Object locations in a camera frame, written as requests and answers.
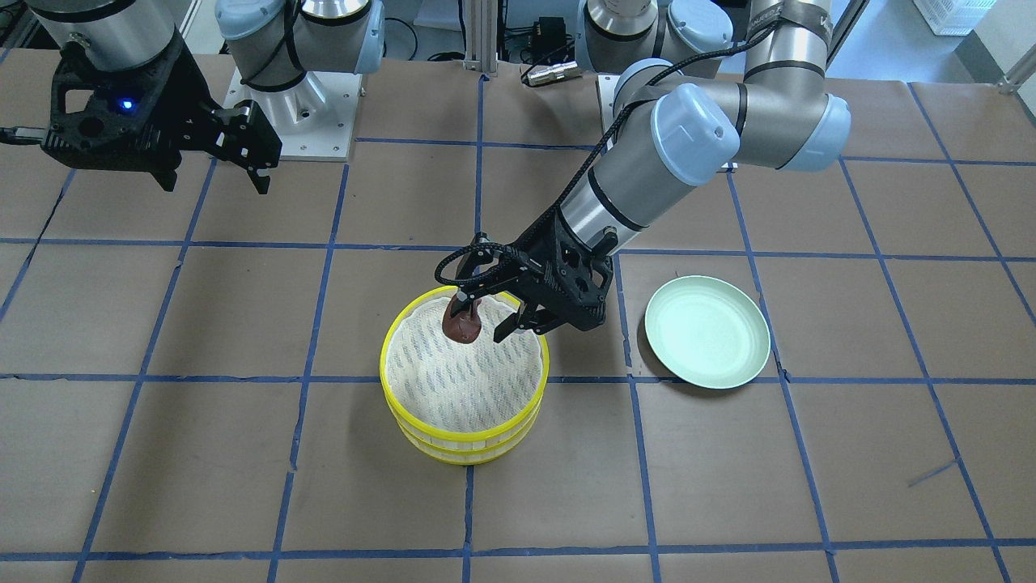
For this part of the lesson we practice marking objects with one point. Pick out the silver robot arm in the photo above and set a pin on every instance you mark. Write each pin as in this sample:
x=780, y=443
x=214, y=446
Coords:
x=672, y=131
x=275, y=44

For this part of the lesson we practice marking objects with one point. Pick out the white steamer cloth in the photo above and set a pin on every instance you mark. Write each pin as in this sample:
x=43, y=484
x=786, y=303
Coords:
x=461, y=387

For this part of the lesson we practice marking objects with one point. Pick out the brown bun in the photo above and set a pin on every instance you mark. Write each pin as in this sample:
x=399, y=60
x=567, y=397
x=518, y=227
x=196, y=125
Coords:
x=461, y=321

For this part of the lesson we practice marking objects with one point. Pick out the yellow steamer layer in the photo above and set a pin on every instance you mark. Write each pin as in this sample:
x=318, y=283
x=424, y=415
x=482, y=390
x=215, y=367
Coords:
x=468, y=453
x=440, y=433

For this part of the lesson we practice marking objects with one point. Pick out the aluminium frame post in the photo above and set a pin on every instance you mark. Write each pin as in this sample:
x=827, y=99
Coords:
x=480, y=27

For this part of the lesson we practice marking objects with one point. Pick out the light green plate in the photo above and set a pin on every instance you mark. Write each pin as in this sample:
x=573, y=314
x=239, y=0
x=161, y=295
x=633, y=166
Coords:
x=707, y=332

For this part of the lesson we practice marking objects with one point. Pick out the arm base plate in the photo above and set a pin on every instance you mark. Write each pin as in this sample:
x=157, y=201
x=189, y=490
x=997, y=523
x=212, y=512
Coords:
x=607, y=85
x=315, y=120

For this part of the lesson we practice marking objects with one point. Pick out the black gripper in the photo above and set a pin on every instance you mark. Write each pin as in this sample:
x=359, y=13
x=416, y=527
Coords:
x=188, y=91
x=530, y=285

